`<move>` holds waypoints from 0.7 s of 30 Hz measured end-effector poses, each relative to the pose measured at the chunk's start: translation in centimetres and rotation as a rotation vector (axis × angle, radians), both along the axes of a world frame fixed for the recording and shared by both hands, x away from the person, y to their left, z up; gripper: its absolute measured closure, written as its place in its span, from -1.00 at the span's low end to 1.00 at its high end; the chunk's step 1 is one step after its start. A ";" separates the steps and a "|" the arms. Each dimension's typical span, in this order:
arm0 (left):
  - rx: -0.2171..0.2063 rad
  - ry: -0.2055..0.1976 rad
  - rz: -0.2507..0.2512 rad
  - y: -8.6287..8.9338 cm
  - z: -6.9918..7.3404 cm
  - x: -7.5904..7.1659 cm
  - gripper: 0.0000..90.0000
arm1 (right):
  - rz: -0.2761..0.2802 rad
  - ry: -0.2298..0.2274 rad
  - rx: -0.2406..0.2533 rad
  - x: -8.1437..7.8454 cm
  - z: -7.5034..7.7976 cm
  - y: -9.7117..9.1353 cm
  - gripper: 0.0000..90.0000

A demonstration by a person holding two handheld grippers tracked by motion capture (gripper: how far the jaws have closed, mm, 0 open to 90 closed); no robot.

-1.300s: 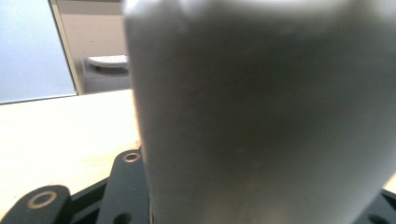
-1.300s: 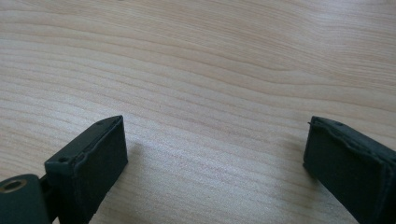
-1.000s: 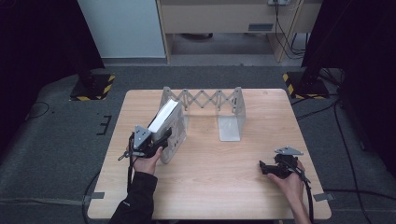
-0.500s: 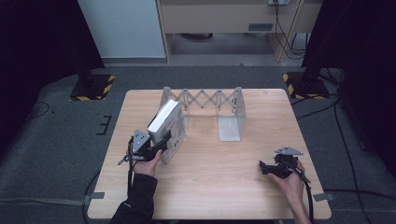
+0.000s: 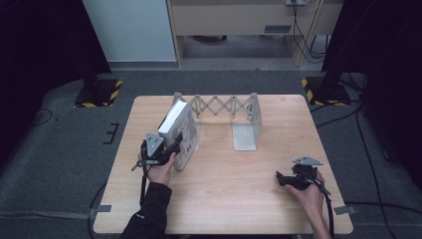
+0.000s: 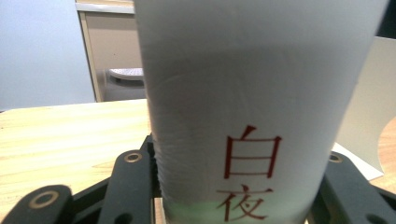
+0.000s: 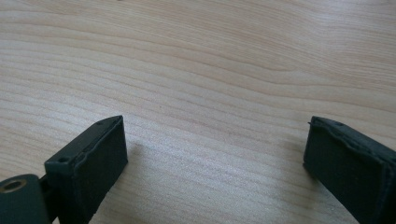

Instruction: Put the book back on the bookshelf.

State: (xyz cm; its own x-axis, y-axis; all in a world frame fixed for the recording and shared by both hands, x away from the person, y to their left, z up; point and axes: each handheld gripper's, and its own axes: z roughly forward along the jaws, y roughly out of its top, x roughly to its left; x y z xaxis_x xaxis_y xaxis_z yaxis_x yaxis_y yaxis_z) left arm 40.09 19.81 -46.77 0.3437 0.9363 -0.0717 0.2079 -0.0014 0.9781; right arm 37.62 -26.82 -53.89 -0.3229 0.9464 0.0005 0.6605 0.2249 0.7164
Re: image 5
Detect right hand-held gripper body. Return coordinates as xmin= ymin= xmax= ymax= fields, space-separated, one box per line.
xmin=291 ymin=155 xmax=324 ymax=191

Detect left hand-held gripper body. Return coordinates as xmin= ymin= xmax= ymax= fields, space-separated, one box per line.
xmin=131 ymin=131 xmax=177 ymax=171

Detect white book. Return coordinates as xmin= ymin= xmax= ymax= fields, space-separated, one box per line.
xmin=156 ymin=99 xmax=201 ymax=172

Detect expandable metal bookend rack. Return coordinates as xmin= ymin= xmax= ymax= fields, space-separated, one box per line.
xmin=171 ymin=92 xmax=263 ymax=152

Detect person's right hand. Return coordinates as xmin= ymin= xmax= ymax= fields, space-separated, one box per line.
xmin=285 ymin=169 xmax=326 ymax=217

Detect person's left hand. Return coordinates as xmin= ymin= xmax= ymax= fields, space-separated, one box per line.
xmin=145 ymin=152 xmax=177 ymax=187

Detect black tape floor mark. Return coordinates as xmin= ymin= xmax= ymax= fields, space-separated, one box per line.
xmin=102 ymin=121 xmax=120 ymax=145

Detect black stand with striped base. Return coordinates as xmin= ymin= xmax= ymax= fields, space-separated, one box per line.
xmin=73 ymin=59 xmax=124 ymax=109
xmin=300 ymin=59 xmax=352 ymax=108

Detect white cabinet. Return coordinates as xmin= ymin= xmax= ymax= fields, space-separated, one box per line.
xmin=82 ymin=0 xmax=177 ymax=64

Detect dark curtain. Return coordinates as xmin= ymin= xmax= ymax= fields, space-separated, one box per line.
xmin=320 ymin=0 xmax=422 ymax=182

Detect right hand-held gripper cable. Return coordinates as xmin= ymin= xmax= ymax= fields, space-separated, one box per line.
xmin=310 ymin=177 xmax=336 ymax=239

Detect hand-held gripper cable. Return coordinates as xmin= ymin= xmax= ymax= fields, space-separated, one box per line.
xmin=310 ymin=177 xmax=336 ymax=239
xmin=87 ymin=145 xmax=148 ymax=239

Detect left hand-held gripper cable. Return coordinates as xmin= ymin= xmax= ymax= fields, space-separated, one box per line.
xmin=87 ymin=145 xmax=148 ymax=239

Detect black floor cable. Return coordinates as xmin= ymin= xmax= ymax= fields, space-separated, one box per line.
xmin=355 ymin=108 xmax=397 ymax=239
xmin=315 ymin=108 xmax=363 ymax=129
xmin=29 ymin=108 xmax=55 ymax=127
xmin=343 ymin=200 xmax=422 ymax=215

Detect wooden desk frame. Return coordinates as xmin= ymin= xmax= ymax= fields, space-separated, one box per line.
xmin=165 ymin=0 xmax=344 ymax=69

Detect black wall cables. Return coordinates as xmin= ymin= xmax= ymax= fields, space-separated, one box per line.
xmin=291 ymin=3 xmax=329 ymax=65

